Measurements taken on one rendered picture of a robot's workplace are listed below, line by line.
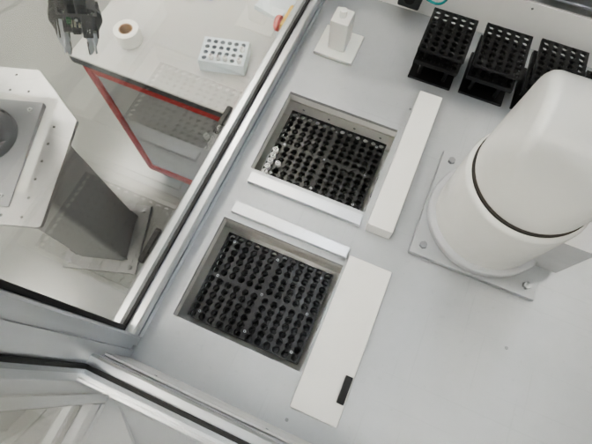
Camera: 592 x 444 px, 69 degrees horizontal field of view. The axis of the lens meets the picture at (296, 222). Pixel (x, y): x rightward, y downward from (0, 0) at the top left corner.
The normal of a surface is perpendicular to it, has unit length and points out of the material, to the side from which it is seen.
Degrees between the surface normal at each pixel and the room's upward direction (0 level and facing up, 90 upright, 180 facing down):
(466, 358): 0
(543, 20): 90
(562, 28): 90
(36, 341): 90
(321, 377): 0
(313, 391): 0
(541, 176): 73
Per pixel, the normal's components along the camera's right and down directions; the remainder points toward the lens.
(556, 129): -0.25, 0.29
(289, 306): 0.01, -0.36
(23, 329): 0.92, 0.37
